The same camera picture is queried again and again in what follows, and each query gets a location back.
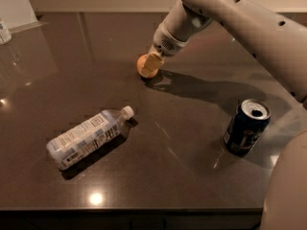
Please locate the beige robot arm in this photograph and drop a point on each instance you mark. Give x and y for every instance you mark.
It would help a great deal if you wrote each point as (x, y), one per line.
(280, 45)

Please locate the orange fruit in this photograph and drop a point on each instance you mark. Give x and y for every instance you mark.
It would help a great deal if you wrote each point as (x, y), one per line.
(147, 66)

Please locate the clear plastic water bottle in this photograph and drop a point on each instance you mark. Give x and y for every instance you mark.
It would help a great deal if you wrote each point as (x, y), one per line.
(78, 142)

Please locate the white container at left edge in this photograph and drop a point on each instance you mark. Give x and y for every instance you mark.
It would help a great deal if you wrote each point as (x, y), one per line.
(5, 35)

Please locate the white slanted panel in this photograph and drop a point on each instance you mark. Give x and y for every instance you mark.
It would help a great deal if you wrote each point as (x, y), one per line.
(19, 15)

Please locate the dark blue soda can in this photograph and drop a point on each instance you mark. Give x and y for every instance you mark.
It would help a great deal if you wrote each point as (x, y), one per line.
(246, 126)

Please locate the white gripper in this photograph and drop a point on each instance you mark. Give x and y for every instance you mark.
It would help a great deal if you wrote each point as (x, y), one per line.
(166, 44)

